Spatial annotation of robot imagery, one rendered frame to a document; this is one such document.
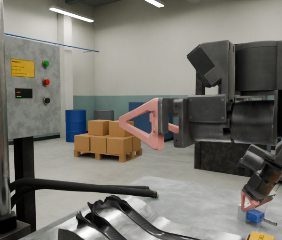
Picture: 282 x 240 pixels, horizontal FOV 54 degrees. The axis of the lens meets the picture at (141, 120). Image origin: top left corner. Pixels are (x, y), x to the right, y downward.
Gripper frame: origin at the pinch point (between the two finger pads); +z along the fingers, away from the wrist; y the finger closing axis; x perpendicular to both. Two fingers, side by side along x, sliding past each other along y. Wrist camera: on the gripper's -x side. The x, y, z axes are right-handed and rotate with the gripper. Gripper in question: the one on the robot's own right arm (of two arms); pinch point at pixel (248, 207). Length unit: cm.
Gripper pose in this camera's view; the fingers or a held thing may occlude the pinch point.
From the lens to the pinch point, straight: 109.1
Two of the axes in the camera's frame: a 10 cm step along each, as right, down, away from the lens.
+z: -2.7, 8.3, 4.8
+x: 4.7, 5.5, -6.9
